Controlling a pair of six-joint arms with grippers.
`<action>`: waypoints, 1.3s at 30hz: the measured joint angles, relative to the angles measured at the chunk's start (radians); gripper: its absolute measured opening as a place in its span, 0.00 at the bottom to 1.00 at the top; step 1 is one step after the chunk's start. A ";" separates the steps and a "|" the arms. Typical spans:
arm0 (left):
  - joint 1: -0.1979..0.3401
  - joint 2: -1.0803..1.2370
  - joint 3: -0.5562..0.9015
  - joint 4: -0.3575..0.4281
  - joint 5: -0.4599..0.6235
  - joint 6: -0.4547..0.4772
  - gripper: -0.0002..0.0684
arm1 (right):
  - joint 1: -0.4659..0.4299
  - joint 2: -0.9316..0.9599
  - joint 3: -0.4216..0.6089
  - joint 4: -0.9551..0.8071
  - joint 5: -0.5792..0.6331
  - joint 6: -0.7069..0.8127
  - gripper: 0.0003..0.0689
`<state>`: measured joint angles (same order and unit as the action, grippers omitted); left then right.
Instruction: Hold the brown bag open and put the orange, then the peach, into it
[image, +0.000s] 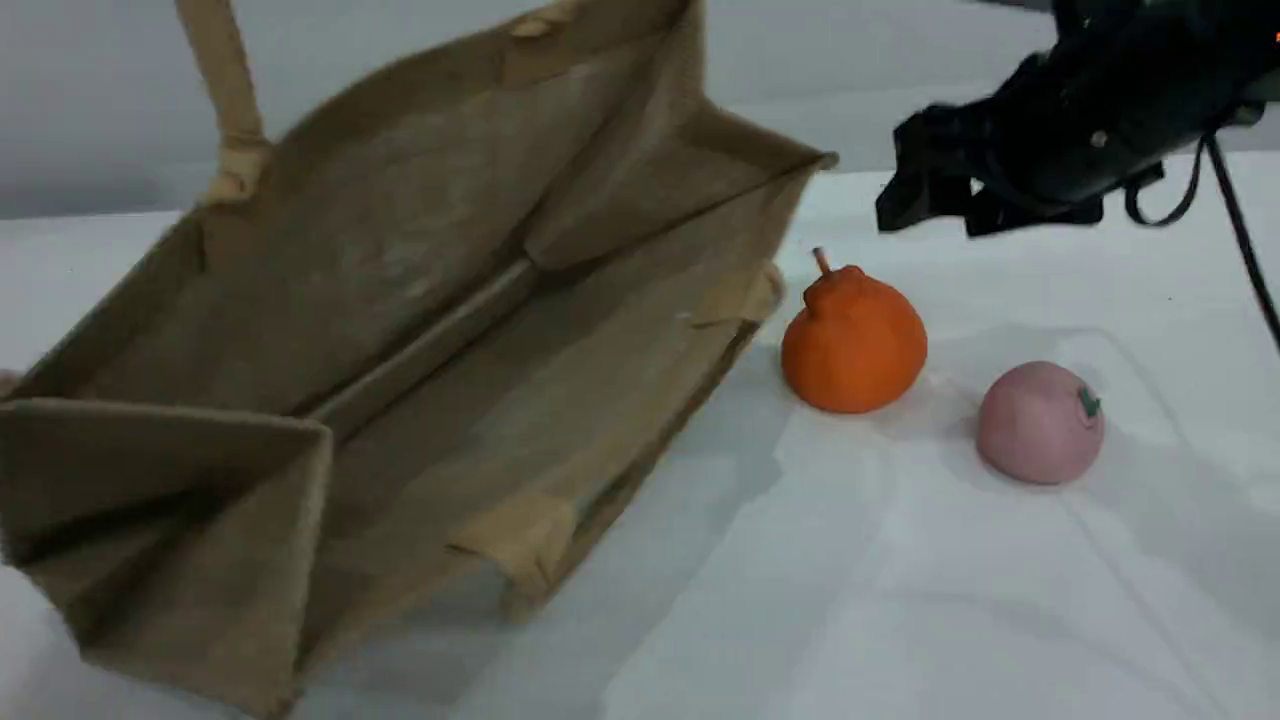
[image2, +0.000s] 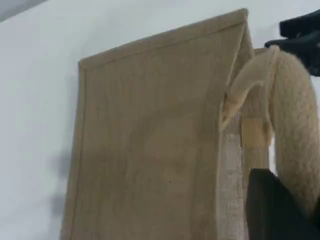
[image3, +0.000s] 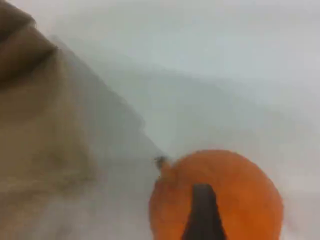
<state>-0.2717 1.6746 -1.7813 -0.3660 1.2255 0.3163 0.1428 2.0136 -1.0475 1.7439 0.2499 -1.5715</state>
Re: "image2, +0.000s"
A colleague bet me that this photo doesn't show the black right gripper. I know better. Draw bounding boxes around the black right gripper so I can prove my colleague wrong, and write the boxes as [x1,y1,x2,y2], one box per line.
[264,9,320,76]

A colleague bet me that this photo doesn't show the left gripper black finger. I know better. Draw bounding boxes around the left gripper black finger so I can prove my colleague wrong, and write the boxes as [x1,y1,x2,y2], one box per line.
[246,168,320,240]

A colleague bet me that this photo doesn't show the brown burlap tote bag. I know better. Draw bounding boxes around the brown burlap tote bag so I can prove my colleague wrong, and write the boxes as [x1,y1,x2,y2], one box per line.
[59,7,320,240]

